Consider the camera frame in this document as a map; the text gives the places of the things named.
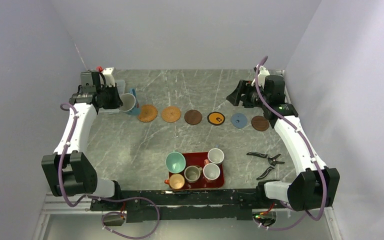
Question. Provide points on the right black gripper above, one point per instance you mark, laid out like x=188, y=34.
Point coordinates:
x=244, y=87

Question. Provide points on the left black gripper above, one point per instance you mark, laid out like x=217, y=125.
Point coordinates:
x=116, y=102

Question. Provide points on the blue felt coaster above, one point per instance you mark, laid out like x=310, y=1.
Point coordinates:
x=239, y=120

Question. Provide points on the blue white cup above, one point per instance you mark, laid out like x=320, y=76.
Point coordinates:
x=130, y=104

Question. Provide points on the black orange smiley coaster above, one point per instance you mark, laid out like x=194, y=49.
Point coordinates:
x=216, y=118

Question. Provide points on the brown wooden coaster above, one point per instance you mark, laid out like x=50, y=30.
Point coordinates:
x=260, y=123

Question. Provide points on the woven rattan coaster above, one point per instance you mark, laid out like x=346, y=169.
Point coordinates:
x=171, y=114
x=148, y=113

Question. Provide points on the dark wooden coaster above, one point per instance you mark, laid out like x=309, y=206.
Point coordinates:
x=193, y=117

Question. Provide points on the small white cup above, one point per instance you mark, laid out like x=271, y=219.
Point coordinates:
x=216, y=156

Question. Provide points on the red white cup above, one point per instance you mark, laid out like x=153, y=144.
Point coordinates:
x=211, y=171

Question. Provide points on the teal green cup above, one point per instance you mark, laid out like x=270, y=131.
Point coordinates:
x=175, y=162

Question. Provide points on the orange cup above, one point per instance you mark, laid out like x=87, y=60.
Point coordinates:
x=175, y=181

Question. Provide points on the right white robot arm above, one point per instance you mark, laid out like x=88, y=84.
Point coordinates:
x=315, y=184

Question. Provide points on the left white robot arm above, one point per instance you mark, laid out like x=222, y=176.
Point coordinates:
x=68, y=170

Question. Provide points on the olive green cup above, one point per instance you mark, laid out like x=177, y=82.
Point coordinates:
x=192, y=173

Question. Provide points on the clear plastic screw box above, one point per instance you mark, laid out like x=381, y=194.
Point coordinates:
x=121, y=85

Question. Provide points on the red serving tray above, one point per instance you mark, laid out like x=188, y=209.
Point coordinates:
x=197, y=159

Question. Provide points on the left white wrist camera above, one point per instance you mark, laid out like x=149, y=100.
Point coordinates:
x=107, y=76

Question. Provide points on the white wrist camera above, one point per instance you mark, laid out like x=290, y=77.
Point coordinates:
x=262, y=74
x=107, y=76

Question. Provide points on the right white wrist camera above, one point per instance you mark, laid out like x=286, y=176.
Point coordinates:
x=262, y=74

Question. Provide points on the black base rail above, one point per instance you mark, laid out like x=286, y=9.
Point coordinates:
x=151, y=205

